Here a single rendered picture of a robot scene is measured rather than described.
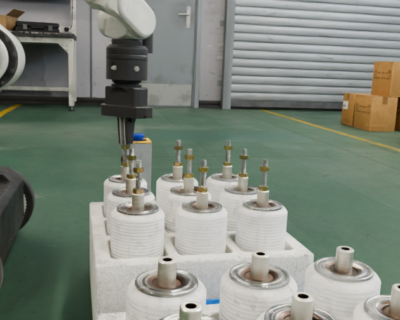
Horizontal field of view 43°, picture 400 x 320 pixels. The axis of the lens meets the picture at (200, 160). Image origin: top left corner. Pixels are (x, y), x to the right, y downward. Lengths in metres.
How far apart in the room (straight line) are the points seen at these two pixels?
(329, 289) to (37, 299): 0.70
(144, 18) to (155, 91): 4.98
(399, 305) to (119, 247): 0.49
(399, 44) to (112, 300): 6.39
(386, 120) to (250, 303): 4.12
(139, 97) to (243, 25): 5.15
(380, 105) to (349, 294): 4.00
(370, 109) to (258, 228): 3.72
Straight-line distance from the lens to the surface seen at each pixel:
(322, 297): 0.68
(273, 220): 0.93
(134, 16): 1.05
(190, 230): 0.90
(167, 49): 6.04
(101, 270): 0.86
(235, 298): 0.62
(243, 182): 1.06
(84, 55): 5.99
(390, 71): 4.67
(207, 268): 0.89
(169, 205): 1.02
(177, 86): 6.06
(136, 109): 1.06
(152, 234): 0.88
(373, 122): 4.61
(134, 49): 1.07
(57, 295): 1.19
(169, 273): 0.60
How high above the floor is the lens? 0.51
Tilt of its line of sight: 11 degrees down
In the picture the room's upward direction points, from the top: 2 degrees clockwise
